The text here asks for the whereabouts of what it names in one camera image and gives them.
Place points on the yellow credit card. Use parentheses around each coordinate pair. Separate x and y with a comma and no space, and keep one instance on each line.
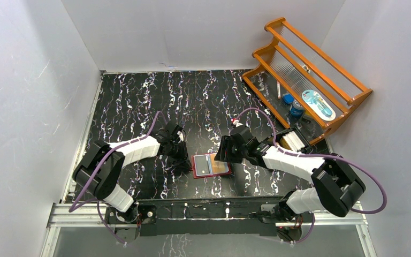
(220,168)

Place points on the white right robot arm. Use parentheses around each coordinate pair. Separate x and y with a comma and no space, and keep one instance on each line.
(335,186)

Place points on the orange wooden shelf rack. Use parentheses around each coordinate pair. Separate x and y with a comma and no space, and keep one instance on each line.
(298,64)

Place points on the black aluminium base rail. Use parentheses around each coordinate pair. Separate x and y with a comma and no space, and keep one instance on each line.
(216,216)

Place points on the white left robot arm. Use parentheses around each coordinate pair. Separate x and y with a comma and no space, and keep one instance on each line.
(100,168)

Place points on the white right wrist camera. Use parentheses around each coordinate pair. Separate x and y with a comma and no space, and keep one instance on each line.
(236,123)

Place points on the small blue block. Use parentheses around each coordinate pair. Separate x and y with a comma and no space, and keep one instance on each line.
(287,98)

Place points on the black plastic card box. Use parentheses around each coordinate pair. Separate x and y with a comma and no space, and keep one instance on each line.
(305,150)

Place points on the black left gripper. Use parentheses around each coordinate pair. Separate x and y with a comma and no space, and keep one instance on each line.
(181,156)

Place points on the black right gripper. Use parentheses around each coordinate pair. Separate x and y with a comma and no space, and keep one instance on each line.
(226,142)

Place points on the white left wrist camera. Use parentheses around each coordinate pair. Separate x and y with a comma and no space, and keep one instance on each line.
(181,136)

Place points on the red card holder wallet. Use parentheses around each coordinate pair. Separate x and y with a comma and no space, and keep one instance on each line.
(211,159)

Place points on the stack of white cards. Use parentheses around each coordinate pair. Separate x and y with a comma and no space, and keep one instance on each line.
(292,141)

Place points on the white pen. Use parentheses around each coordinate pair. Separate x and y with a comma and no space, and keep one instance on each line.
(278,90)

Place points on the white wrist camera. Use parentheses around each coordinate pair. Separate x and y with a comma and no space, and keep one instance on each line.
(181,136)
(236,123)

